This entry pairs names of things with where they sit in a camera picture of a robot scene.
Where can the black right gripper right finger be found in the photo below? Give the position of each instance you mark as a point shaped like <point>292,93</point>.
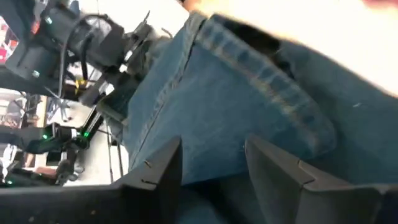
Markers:
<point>335,205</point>

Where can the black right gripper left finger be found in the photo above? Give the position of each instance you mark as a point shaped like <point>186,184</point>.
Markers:
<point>93,205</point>

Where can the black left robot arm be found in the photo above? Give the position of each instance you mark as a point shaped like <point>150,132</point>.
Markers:
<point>15,79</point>

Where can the dark denim jeans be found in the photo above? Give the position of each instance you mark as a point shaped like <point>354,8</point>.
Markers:
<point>217,102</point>

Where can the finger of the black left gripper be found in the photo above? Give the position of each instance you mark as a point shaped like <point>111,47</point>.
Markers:
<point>119,93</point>

